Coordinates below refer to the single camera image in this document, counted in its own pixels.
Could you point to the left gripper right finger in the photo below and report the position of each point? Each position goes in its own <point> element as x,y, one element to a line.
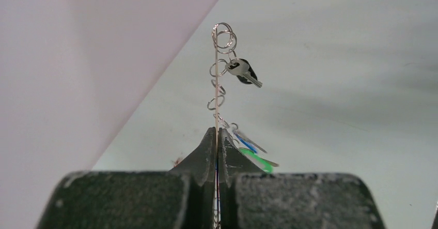
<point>252,198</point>

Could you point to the red tagged key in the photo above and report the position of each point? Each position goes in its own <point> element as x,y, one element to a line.
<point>177,161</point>

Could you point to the black key tag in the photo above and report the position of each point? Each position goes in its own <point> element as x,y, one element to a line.
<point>243,71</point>

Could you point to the green key tag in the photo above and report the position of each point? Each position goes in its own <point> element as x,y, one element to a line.
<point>266,165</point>

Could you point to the blue key tag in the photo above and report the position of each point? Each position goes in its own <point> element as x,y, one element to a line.
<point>245,140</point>

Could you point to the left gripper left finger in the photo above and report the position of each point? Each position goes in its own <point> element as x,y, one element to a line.
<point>179,198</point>

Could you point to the large metal keyring plate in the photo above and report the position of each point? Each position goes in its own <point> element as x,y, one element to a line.
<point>224,42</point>

